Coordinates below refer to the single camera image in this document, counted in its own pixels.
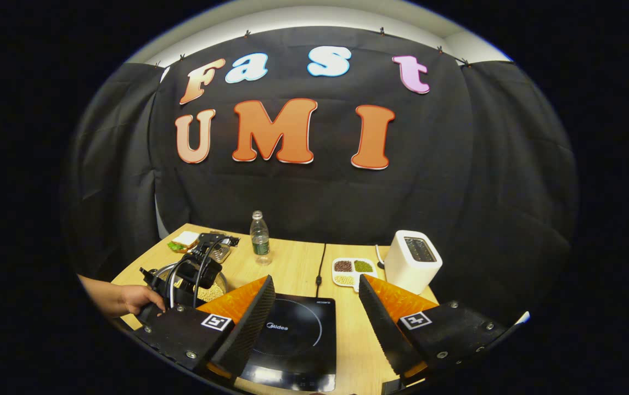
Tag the black backdrop cloth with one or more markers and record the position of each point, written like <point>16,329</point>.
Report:
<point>457,192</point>

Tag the stainless steel pot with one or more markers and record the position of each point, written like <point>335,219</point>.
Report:
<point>221,282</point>

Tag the sandwich on plate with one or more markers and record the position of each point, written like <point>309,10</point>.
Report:
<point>184,241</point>

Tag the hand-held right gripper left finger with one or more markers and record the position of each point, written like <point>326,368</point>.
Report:
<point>254,323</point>

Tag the pile of yellow soybeans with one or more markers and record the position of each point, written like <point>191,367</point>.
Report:
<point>213,293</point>

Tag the white divided bean dish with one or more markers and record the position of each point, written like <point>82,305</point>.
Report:
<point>354,273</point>

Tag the clear plastic water bottle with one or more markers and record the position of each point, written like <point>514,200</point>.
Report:
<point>260,241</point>

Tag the black induction cooktop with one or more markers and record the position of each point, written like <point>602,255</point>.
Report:
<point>298,345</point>

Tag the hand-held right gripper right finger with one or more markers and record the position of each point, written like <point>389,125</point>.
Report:
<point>383,329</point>

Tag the white toaster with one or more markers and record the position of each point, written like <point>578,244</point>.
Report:
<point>408,269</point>

